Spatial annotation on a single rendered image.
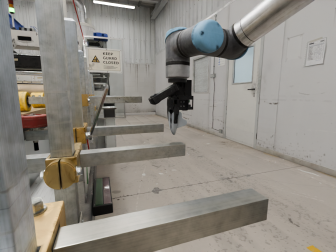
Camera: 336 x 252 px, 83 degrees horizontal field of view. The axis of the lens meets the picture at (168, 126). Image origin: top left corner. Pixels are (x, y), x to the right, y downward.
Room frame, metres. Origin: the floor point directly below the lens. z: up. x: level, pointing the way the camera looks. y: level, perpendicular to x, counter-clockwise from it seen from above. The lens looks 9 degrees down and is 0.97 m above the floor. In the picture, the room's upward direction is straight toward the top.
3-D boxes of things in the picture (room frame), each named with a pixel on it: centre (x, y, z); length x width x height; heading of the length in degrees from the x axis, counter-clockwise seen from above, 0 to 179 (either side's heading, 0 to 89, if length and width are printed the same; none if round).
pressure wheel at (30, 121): (0.58, 0.41, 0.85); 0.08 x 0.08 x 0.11
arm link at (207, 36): (0.65, -0.11, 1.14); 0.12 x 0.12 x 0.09; 34
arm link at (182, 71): (0.74, -0.03, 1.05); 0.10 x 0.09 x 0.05; 20
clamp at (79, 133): (0.60, 0.29, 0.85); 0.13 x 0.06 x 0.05; 20
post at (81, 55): (0.82, 0.36, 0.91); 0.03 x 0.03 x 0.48; 20
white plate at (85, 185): (0.56, 0.25, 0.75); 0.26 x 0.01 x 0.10; 20
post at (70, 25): (0.58, 0.28, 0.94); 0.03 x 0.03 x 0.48; 20
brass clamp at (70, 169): (0.37, 0.20, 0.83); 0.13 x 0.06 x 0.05; 20
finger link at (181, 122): (0.72, -0.04, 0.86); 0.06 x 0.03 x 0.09; 110
